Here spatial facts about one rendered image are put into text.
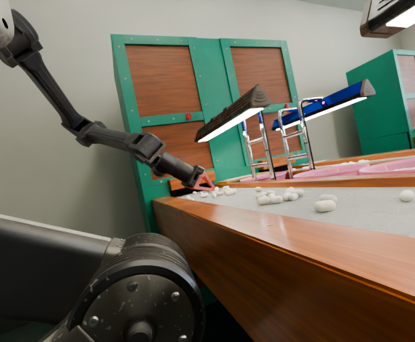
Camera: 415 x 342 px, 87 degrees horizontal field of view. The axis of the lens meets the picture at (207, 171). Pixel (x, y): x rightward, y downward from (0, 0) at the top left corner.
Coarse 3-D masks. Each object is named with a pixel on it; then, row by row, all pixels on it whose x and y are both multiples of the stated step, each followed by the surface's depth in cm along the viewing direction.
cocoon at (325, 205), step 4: (324, 200) 43; (328, 200) 42; (316, 204) 43; (320, 204) 42; (324, 204) 42; (328, 204) 42; (332, 204) 42; (316, 208) 43; (320, 208) 42; (324, 208) 42; (328, 208) 42; (332, 208) 42
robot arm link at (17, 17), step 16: (16, 16) 54; (32, 32) 57; (32, 48) 60; (16, 64) 59; (32, 64) 62; (32, 80) 68; (48, 80) 68; (48, 96) 72; (64, 96) 76; (64, 112) 79; (80, 128) 90
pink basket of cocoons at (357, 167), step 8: (328, 168) 98; (336, 168) 96; (344, 168) 94; (352, 168) 91; (360, 168) 74; (296, 176) 95; (304, 176) 81; (312, 176) 79; (320, 176) 77; (328, 176) 76
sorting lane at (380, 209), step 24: (240, 192) 99; (312, 192) 65; (336, 192) 58; (360, 192) 52; (384, 192) 48; (312, 216) 41; (336, 216) 38; (360, 216) 36; (384, 216) 34; (408, 216) 32
